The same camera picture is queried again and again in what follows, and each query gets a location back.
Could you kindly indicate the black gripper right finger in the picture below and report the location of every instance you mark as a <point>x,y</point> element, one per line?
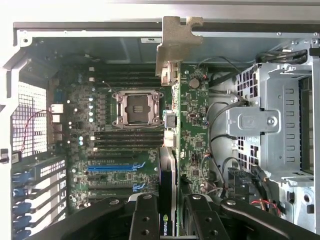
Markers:
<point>205,220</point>

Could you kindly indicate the black intrusion switch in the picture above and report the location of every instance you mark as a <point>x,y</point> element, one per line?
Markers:
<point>4,156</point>

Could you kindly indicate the black open PC case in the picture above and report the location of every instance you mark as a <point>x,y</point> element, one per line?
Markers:
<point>140,52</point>

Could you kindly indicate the black RAM slot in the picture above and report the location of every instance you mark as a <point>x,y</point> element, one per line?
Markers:
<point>125,74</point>
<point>125,79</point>
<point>125,138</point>
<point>125,132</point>
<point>125,68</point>
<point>125,144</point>
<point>125,150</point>
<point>125,85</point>

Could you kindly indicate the thin socket locking lever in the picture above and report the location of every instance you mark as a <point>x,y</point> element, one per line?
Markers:
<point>110,88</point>

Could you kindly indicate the long black expansion slot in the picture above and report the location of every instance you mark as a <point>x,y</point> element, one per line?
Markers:
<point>112,157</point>
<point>107,195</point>

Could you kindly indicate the metal drive cage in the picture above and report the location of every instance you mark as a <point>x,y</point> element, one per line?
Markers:
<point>282,87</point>

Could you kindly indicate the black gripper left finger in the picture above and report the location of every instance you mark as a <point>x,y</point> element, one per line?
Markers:
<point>145,220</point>

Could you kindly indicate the blue expansion slot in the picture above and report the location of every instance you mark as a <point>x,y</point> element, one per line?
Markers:
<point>112,168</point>

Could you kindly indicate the green motherboard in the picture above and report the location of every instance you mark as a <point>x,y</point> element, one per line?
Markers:
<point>120,175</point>

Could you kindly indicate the metal CPU socket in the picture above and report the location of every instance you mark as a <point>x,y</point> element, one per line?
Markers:
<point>137,110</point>

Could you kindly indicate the black slot with blue clip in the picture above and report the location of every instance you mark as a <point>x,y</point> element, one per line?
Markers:
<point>112,186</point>

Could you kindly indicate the short black expansion slot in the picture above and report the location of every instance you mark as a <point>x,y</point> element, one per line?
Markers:
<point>96,177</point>

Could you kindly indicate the silver coin cell battery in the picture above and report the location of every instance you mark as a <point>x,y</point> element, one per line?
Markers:
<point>194,83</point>

